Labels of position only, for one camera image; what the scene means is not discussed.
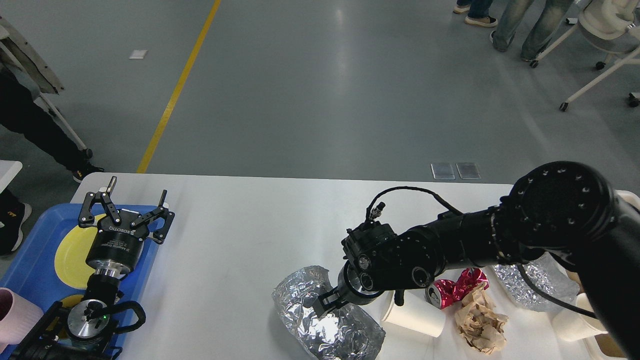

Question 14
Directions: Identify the foil sheet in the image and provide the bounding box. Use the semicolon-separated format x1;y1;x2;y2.
492;254;582;313

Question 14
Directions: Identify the person in blue jeans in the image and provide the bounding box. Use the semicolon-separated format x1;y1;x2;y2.
490;0;574;62

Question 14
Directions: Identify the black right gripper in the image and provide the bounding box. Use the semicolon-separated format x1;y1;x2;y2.
311;261;383;318

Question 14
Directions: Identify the floor outlet plate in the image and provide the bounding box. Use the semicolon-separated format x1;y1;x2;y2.
430;162;457;181
455;162;482;180

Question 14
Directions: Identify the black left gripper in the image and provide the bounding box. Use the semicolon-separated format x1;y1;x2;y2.
77;176;175;274

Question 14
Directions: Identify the grey chair at left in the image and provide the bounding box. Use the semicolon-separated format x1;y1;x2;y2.
0;16;93;159

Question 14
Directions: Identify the crumpled brown paper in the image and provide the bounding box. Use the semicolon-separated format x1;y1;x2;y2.
454;285;509;354

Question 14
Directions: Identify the pink ribbed mug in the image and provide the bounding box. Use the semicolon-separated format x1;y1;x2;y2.
0;287;44;352

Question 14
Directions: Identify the floor outlet plate left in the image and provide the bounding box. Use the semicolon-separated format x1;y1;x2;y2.
430;162;457;181

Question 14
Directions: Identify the teal green mug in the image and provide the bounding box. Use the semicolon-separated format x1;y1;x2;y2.
46;293;83;340

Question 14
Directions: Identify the foil tray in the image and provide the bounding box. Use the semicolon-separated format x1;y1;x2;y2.
271;265;386;360

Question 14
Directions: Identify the beige plastic bin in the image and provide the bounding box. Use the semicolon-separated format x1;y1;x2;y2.
562;190;640;360

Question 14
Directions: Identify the white side table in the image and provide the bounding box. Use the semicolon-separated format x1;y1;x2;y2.
0;159;23;193

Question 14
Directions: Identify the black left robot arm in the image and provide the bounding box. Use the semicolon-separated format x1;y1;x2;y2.
9;177;175;360

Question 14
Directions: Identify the crushed red can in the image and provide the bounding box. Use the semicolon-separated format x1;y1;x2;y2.
425;268;489;310

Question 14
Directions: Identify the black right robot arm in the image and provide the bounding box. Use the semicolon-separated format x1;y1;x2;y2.
312;161;640;360

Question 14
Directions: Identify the yellow plate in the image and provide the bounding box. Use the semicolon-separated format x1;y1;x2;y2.
54;226;131;290

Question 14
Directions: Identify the blue plastic tray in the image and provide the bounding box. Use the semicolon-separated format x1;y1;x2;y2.
0;203;160;312

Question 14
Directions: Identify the floor outlet plate right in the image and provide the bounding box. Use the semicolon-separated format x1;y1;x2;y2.
455;162;482;180

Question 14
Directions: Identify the white paper cup in bin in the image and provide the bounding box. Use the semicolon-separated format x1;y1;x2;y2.
551;309;608;342

